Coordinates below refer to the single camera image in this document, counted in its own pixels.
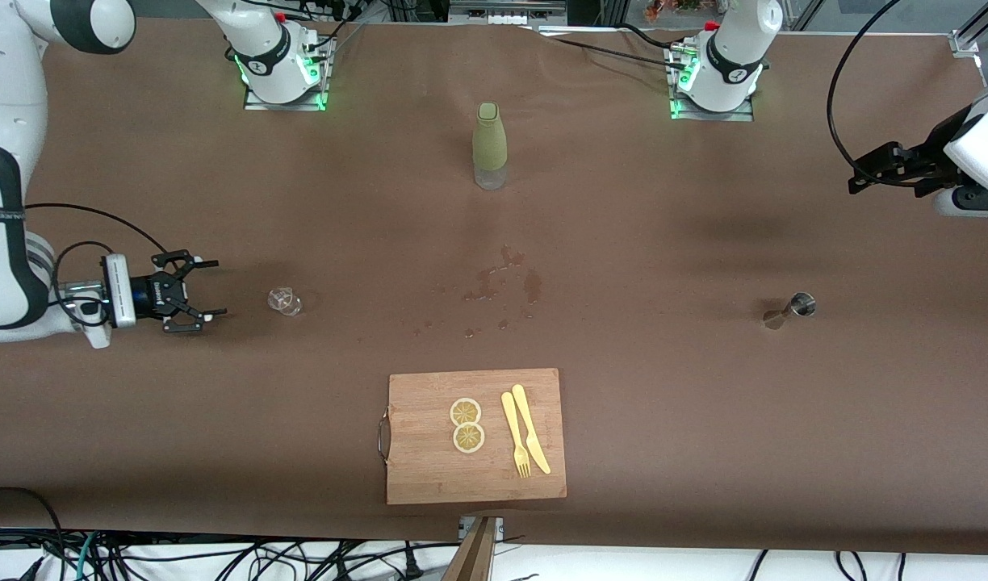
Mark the wooden cutting board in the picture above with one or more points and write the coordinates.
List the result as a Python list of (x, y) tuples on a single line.
[(429, 476)]

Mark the yellow plastic fork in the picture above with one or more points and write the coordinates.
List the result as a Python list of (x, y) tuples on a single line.
[(512, 428)]

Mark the steel double jigger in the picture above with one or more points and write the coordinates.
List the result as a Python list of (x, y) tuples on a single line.
[(802, 305)]

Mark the small clear glass beaker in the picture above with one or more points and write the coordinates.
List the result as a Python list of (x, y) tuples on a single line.
[(284, 302)]

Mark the wooden post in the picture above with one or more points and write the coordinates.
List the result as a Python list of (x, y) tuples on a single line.
[(474, 557)]

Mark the green bottle with glass base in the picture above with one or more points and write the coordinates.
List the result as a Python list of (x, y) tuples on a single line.
[(489, 137)]

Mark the grey metal box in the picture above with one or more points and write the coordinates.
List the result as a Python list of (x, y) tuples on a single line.
[(506, 10)]

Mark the lemon slice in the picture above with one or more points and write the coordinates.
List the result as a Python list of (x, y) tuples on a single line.
[(466, 411), (468, 438)]

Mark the brown table cover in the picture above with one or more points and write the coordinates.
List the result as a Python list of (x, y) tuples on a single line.
[(704, 444)]

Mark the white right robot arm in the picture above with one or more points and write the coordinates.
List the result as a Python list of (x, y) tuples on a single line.
[(2, 242)]

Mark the yellow plastic knife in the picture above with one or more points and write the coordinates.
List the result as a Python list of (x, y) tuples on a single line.
[(530, 428)]

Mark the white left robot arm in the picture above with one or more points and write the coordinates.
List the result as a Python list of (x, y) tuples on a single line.
[(736, 48)]

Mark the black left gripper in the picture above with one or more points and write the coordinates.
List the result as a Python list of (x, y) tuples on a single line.
[(918, 159)]

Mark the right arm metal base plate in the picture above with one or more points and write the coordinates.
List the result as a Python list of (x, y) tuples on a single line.
[(284, 106)]

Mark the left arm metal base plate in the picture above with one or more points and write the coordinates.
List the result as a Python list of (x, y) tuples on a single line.
[(712, 115)]

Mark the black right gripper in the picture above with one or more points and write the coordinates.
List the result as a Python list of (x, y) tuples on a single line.
[(149, 294)]

